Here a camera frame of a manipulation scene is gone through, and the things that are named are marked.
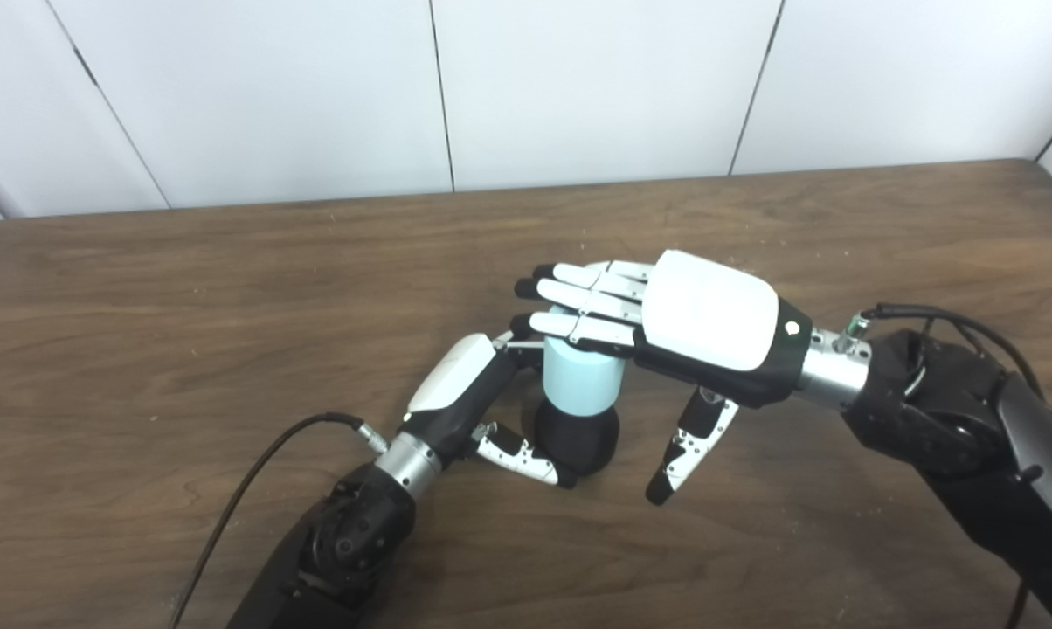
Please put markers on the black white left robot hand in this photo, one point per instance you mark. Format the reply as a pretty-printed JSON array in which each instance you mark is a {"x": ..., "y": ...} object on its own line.
[{"x": 456, "y": 393}]

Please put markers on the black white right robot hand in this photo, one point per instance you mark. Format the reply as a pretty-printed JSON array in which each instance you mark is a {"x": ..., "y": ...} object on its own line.
[{"x": 718, "y": 323}]

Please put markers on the black flared nozzle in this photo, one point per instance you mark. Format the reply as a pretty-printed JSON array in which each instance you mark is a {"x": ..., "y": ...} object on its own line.
[{"x": 578, "y": 441}]

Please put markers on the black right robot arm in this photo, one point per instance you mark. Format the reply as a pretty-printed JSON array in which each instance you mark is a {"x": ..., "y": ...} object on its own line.
[{"x": 972, "y": 437}]

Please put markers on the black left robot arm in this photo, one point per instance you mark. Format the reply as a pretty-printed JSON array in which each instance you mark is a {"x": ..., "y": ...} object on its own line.
[{"x": 334, "y": 550}]

